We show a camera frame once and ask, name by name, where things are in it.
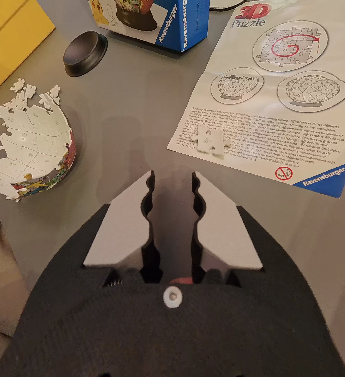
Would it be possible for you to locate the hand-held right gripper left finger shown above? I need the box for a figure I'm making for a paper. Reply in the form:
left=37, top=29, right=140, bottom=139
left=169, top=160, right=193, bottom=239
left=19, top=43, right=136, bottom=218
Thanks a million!
left=83, top=170, right=162, bottom=284

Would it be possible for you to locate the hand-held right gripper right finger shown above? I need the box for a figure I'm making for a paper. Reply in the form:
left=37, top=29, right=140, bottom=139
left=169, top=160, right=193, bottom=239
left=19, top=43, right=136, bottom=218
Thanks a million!
left=191, top=171, right=264, bottom=284

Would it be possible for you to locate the half-built puzzle ball shell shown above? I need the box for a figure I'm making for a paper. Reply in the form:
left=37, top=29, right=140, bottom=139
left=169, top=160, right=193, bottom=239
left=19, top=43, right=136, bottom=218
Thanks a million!
left=0, top=94, right=76, bottom=203

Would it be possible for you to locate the yellow plastic bin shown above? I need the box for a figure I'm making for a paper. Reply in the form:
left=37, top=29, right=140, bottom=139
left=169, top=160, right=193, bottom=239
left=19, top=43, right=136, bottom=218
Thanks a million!
left=0, top=0, right=56, bottom=102

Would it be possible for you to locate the blue puzzle box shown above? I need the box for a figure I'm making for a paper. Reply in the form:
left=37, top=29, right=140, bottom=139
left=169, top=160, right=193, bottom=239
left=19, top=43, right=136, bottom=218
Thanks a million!
left=88, top=0, right=211, bottom=54

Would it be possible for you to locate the white instruction leaflet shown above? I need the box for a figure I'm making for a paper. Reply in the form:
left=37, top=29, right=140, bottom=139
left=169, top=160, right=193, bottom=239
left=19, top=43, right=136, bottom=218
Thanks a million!
left=166, top=2, right=345, bottom=199

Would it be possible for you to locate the black round display stand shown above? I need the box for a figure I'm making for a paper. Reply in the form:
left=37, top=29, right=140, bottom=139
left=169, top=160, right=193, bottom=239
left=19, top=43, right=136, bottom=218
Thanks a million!
left=63, top=31, right=108, bottom=78

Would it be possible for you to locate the white round coaster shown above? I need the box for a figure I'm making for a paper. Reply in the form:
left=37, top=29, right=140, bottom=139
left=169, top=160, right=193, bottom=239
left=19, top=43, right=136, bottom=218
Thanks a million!
left=209, top=0, right=244, bottom=12

